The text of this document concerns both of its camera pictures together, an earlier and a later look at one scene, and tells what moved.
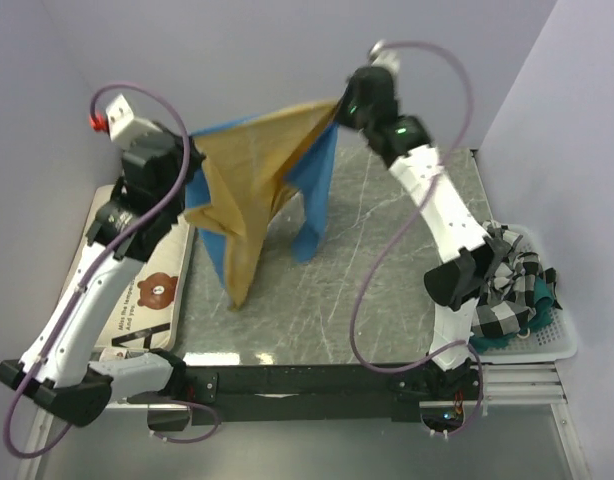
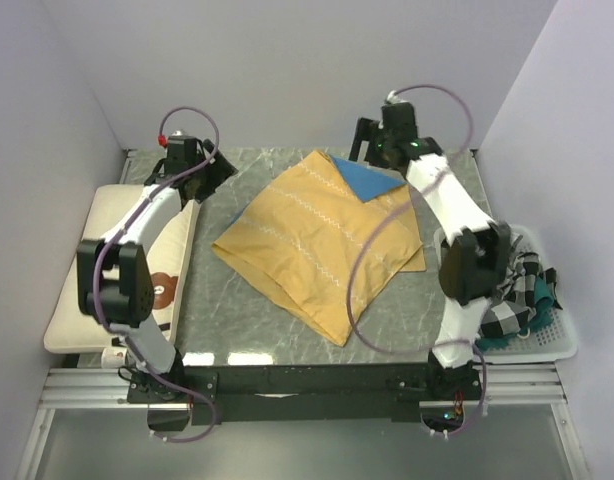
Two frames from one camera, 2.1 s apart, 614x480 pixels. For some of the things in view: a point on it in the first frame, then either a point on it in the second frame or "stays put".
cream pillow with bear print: [153, 314] stays put
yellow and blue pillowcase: [248, 172] → [325, 240]
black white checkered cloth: [507, 300] stays put
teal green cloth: [544, 301] stays put
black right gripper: [342, 114] → [368, 129]
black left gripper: [195, 156] → [221, 170]
